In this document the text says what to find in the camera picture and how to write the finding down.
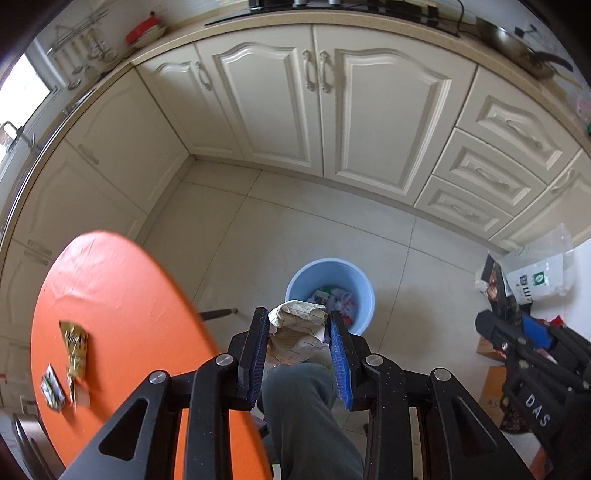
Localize metal wall utensil rack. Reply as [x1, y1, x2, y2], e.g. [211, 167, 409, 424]
[48, 18, 112, 51]

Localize red and white bowls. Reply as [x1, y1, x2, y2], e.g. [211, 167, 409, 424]
[126, 16, 160, 41]

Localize person's grey trouser leg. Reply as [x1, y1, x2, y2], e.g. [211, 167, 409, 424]
[261, 362, 365, 480]

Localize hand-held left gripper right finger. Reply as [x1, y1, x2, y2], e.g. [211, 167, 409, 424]
[327, 310, 532, 480]

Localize metal spoon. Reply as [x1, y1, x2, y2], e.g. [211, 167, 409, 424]
[65, 44, 88, 75]

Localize cream base cabinets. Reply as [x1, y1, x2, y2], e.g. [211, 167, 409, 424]
[0, 23, 591, 407]

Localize white rice bag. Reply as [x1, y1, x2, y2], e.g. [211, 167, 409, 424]
[501, 226, 578, 305]

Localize blue plastic basin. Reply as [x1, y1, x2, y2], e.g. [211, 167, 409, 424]
[285, 258, 376, 336]

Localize metal ladle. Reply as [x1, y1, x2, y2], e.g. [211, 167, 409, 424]
[55, 46, 83, 90]

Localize steel pan with handle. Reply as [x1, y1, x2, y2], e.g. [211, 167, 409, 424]
[475, 17, 575, 79]

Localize gold snack packet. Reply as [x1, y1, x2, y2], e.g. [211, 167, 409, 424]
[59, 320, 90, 384]

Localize cream cabinet drawer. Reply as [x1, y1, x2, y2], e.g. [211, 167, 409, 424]
[431, 129, 548, 210]
[413, 175, 515, 238]
[455, 67, 583, 169]

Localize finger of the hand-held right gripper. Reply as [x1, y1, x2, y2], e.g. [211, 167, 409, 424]
[521, 314, 591, 370]
[475, 310, 546, 365]

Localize pile of snack wrappers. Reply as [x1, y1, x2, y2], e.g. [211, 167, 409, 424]
[309, 286, 358, 324]

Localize kitchen window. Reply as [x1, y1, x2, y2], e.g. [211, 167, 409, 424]
[0, 53, 54, 121]

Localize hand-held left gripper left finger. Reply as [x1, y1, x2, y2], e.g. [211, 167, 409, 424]
[60, 305, 271, 480]

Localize orange round table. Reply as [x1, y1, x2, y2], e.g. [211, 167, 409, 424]
[30, 230, 273, 480]

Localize brown paper bag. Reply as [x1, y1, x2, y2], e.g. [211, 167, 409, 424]
[268, 299, 331, 367]

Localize black glass gas hob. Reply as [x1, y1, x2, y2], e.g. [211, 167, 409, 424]
[203, 0, 462, 38]

